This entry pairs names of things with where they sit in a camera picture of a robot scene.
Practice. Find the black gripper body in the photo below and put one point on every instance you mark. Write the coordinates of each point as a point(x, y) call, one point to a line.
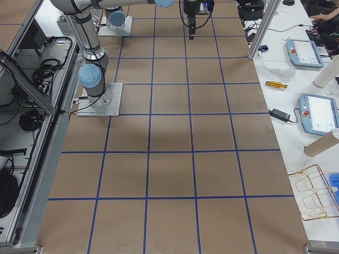
point(190, 8)

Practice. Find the small blue black object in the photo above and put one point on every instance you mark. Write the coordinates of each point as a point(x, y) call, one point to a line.
point(263, 48)

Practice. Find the far blue teach pendant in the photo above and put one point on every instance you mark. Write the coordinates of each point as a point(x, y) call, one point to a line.
point(304, 53)

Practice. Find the blue plastic tray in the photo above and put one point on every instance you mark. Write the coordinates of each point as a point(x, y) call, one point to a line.
point(334, 183)

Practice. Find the black power adapter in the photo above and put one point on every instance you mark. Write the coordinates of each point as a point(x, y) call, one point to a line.
point(280, 115)

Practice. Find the gold wire rack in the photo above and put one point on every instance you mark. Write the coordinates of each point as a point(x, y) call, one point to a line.
point(313, 193)

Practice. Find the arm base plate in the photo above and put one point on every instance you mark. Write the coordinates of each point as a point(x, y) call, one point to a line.
point(107, 105)
point(106, 29)

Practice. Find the near cardboard tube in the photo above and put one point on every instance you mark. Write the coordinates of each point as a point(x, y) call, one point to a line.
point(322, 144)

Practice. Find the aluminium frame post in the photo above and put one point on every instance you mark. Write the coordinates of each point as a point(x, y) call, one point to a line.
point(266, 20)

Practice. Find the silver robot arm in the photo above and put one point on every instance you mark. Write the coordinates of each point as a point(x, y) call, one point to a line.
point(80, 18)
point(116, 18)

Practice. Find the far white tube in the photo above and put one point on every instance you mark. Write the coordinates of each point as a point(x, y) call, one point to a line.
point(327, 74)

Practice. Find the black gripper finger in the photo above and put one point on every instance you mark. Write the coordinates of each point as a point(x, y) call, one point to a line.
point(191, 33)

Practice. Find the blue teach pendant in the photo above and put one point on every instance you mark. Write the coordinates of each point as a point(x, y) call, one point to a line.
point(304, 53)
point(319, 114)

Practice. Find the near blue teach pendant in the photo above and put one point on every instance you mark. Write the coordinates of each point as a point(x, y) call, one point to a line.
point(319, 114)

